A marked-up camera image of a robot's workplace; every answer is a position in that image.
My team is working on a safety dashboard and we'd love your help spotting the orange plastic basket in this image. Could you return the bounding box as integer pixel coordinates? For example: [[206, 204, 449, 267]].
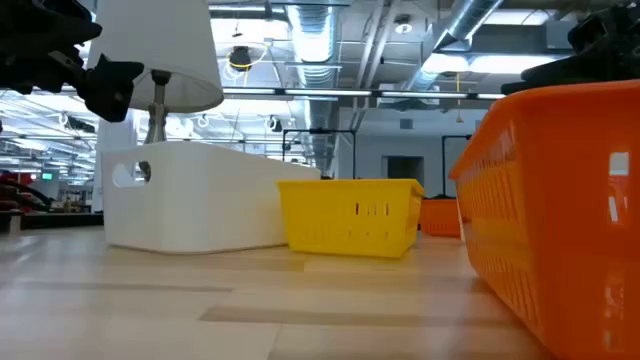
[[418, 198, 462, 239], [448, 79, 640, 360]]

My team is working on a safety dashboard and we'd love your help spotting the silver round ventilation duct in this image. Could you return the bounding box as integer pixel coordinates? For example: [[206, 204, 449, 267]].
[[399, 0, 505, 94], [284, 0, 344, 174]]

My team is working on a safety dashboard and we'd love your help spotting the yellow ceiling cable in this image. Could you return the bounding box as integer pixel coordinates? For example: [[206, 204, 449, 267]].
[[225, 40, 271, 71]]

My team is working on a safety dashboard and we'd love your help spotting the black aluminium table frame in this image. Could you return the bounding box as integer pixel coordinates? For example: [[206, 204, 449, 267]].
[[19, 212, 105, 230]]

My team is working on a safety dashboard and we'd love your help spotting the long linear ceiling light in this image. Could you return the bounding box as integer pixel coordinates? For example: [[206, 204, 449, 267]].
[[0, 85, 507, 101]]

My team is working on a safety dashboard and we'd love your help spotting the white plastic storage bin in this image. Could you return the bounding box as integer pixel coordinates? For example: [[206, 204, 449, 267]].
[[101, 140, 322, 255]]

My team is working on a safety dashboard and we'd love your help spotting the red background machine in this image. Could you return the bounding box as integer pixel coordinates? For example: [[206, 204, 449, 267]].
[[0, 169, 36, 211]]

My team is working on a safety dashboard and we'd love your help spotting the black ceiling-mounted device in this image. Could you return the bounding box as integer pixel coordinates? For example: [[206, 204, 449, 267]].
[[229, 45, 253, 71]]

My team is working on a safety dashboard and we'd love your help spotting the black metal station frame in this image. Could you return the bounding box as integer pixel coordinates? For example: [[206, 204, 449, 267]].
[[441, 133, 474, 199]]

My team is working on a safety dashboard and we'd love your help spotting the white shade silver table lamp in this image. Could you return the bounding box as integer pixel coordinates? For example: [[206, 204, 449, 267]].
[[87, 0, 225, 184]]

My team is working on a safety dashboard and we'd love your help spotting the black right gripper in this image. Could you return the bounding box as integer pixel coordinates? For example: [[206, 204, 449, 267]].
[[501, 2, 640, 95]]

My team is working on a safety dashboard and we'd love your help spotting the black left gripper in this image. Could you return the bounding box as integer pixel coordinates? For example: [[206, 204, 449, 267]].
[[0, 0, 145, 124]]

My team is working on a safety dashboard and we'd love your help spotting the yellow plastic basket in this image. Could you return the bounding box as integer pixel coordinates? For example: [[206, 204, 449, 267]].
[[277, 178, 425, 260]]

